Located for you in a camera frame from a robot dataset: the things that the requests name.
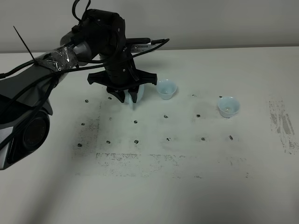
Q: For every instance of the right blue porcelain teacup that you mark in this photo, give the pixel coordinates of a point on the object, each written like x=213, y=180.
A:
x=228, y=106

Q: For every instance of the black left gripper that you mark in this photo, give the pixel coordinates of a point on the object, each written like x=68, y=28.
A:
x=121, y=75

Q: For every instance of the black cable tie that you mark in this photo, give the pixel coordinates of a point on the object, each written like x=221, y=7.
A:
x=28, y=50

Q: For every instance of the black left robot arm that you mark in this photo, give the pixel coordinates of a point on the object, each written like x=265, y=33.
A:
x=98, y=41

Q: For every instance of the light blue porcelain teapot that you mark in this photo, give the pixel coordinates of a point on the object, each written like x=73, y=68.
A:
x=128, y=98

